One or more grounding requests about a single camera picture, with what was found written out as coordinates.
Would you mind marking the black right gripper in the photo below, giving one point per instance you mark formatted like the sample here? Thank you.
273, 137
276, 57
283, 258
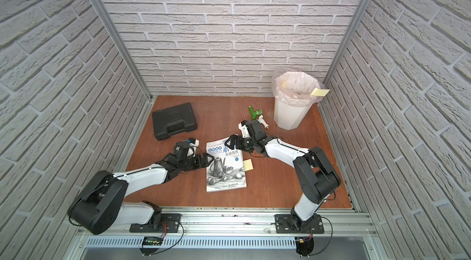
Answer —
233, 138

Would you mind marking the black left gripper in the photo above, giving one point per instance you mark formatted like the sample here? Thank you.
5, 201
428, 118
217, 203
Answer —
199, 160

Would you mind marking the drawing instruction book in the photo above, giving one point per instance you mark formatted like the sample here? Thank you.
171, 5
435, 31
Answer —
227, 170

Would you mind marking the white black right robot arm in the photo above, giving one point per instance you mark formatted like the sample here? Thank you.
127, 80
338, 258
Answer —
317, 177

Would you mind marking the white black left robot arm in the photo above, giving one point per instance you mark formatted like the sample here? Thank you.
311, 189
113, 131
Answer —
101, 204

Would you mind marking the yellow sticky note lower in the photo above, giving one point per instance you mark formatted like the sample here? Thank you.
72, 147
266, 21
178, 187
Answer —
248, 165

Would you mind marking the yellow note on bin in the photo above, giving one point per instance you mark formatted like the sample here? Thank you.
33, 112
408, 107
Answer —
317, 92

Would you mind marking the green plastic tap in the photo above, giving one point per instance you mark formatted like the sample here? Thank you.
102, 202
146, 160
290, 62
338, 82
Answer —
255, 114

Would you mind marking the white plastic tap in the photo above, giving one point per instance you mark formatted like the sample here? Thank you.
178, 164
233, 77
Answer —
263, 122

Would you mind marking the black plastic tool case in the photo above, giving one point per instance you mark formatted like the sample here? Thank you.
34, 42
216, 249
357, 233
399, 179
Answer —
174, 120

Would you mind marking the white trash bin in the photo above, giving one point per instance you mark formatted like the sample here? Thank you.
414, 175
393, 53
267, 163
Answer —
290, 109

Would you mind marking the small green circuit board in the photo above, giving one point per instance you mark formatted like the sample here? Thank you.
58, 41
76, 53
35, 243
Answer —
152, 241

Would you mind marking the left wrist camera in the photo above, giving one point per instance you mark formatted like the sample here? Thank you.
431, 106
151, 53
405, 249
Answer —
186, 148

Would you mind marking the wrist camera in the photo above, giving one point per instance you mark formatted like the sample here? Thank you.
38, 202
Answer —
186, 148
251, 129

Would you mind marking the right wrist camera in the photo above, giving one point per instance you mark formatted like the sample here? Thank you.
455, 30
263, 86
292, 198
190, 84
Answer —
251, 129

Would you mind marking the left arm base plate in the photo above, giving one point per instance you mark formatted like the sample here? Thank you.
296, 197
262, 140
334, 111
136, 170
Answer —
159, 222

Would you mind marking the aluminium front rail frame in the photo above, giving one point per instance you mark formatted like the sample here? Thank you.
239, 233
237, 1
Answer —
346, 233

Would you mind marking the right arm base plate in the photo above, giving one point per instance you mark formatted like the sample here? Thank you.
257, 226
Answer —
291, 224

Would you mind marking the right aluminium corner post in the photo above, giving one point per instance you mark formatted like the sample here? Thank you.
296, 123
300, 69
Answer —
352, 27

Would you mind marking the aluminium corner post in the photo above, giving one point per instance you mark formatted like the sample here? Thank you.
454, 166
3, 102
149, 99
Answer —
114, 34
352, 27

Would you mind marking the left aluminium corner post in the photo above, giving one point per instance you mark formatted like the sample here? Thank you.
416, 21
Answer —
114, 34

